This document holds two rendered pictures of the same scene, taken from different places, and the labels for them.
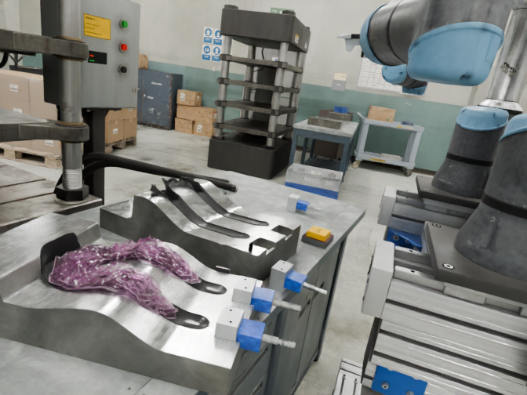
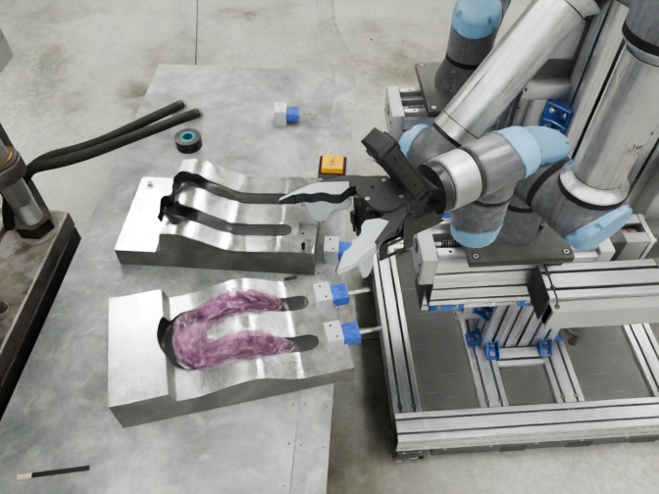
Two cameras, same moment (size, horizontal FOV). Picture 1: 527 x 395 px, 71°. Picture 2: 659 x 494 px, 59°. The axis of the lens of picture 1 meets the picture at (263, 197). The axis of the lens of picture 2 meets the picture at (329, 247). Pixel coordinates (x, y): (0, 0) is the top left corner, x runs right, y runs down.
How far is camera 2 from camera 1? 0.78 m
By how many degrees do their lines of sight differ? 37
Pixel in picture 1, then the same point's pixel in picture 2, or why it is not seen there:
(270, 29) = not seen: outside the picture
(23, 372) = (222, 429)
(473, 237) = not seen: hidden behind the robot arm
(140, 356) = (290, 384)
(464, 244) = not seen: hidden behind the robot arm
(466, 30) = (484, 234)
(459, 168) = (461, 75)
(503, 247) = (508, 230)
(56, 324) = (223, 395)
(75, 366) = (247, 408)
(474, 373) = (495, 291)
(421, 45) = (460, 234)
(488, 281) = (501, 261)
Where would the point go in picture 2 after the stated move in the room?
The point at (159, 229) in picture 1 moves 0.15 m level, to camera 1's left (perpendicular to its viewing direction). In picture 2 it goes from (200, 253) to (138, 271)
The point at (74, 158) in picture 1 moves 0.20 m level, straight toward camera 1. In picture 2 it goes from (24, 193) to (70, 232)
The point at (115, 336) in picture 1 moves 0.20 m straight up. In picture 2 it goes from (270, 384) to (262, 335)
